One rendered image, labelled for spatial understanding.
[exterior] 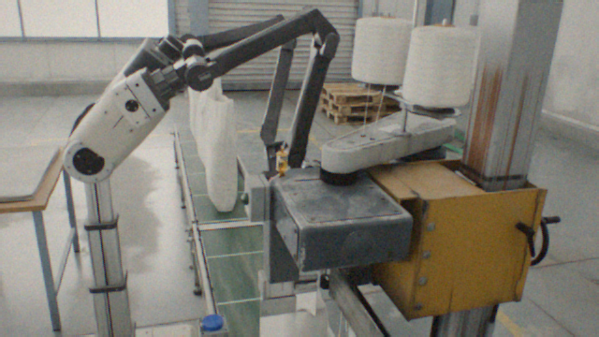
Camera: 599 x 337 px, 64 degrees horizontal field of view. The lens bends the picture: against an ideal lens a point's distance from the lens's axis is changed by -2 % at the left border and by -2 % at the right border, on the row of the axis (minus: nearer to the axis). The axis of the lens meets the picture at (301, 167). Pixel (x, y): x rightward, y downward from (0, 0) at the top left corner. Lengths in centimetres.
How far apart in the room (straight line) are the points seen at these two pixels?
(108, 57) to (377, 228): 788
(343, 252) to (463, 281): 39
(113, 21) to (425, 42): 773
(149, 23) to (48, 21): 151
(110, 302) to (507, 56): 157
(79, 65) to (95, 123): 713
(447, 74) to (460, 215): 32
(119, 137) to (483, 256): 109
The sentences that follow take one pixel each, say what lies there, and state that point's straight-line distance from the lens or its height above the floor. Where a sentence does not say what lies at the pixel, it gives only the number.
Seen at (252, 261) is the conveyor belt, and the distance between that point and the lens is 262.
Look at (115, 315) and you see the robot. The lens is 202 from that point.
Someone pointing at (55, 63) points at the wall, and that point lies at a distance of 875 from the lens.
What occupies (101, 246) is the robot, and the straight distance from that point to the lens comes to 188.
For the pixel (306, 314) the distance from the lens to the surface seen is 155.
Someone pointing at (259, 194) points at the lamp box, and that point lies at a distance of 109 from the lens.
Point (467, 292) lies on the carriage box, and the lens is 126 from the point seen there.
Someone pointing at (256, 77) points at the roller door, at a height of 24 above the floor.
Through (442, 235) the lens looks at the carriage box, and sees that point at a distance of 113.
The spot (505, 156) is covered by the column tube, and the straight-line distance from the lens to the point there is 122.
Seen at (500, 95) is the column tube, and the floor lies 154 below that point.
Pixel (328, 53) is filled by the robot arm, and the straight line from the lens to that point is 141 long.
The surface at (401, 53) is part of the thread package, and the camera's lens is 124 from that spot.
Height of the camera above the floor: 175
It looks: 20 degrees down
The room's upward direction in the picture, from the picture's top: 2 degrees clockwise
